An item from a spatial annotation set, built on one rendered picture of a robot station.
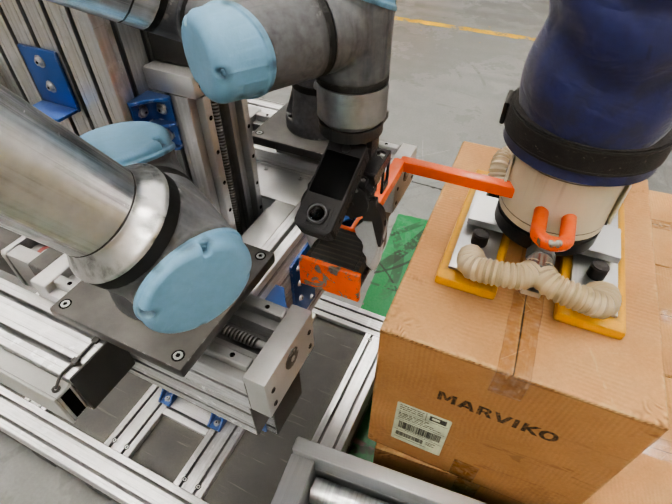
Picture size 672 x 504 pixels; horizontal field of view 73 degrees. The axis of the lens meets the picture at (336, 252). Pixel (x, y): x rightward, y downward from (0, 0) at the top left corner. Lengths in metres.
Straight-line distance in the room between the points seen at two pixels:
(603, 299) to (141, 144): 0.62
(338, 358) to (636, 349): 0.97
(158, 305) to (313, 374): 1.14
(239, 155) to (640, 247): 0.75
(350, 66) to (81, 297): 0.48
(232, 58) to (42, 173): 0.16
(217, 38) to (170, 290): 0.20
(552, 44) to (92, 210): 0.55
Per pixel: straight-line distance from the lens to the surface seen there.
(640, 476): 1.21
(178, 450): 1.49
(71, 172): 0.37
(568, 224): 0.75
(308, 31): 0.41
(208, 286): 0.44
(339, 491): 1.03
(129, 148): 0.53
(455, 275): 0.78
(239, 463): 1.43
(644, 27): 0.63
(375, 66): 0.46
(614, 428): 0.79
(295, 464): 1.00
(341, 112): 0.48
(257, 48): 0.39
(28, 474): 1.89
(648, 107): 0.68
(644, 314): 0.88
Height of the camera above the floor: 1.53
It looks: 45 degrees down
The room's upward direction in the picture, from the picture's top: straight up
